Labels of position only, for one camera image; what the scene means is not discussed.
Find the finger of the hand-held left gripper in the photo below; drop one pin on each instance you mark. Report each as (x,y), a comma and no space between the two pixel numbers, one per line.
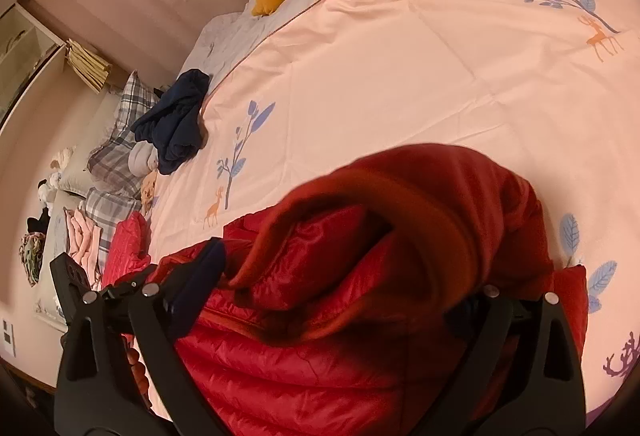
(70,273)

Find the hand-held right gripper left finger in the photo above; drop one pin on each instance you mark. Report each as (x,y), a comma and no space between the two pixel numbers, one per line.
(200,276)

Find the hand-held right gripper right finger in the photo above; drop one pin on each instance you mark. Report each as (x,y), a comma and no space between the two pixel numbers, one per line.
(487,312)

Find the red puffer jacket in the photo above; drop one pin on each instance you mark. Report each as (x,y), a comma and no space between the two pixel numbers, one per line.
(350,316)

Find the folded pink cloth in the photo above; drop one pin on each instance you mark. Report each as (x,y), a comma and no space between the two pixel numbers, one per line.
(80,236)

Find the multicoloured cloth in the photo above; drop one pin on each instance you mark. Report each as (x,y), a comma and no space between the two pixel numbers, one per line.
(31,258)

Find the black cloth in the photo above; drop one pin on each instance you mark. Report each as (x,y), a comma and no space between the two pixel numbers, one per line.
(39,222)

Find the grey plaid pillow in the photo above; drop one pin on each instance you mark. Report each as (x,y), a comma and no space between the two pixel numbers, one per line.
(117,141)
(105,211)

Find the plain grey pillow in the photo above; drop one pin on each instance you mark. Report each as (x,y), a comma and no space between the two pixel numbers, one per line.
(75,173)

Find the small orange plush toy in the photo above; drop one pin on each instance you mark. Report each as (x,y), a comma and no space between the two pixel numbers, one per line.
(148,190)

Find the small white plush toy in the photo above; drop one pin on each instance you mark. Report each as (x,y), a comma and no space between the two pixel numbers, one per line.
(55,159)

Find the light grey garment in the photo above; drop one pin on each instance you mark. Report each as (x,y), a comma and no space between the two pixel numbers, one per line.
(140,161)

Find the navy blue garment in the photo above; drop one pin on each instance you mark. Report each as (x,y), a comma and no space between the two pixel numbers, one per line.
(175,126)

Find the woven straw bag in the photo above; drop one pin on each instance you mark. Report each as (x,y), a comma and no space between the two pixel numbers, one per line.
(87,66)

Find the white shelf unit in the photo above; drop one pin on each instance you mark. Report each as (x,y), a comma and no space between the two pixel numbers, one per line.
(30,66)

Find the pink printed duvet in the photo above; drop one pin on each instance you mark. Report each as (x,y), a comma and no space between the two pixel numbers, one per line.
(400,66)

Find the wall switch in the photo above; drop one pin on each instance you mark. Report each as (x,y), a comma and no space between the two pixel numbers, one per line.
(8,338)

